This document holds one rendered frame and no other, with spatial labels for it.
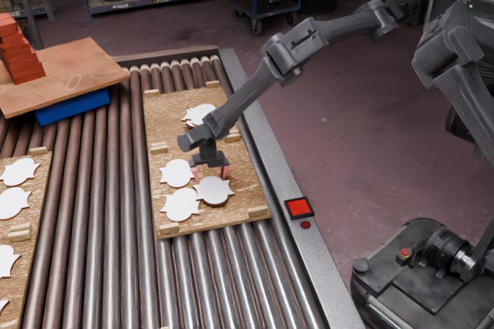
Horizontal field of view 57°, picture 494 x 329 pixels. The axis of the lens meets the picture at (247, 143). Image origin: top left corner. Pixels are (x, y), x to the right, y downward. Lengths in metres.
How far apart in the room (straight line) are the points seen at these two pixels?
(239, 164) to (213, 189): 0.17
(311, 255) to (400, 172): 1.83
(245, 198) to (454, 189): 1.84
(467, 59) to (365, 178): 2.18
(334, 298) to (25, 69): 1.51
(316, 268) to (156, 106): 1.00
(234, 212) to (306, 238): 0.23
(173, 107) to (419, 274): 1.29
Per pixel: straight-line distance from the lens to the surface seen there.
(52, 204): 1.64
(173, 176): 1.56
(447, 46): 0.88
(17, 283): 1.43
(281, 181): 1.56
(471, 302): 2.23
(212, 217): 1.42
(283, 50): 1.08
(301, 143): 3.24
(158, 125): 1.84
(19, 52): 2.09
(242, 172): 1.56
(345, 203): 2.82
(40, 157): 1.83
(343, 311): 1.25
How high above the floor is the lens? 1.96
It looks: 37 degrees down
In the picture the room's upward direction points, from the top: 3 degrees counter-clockwise
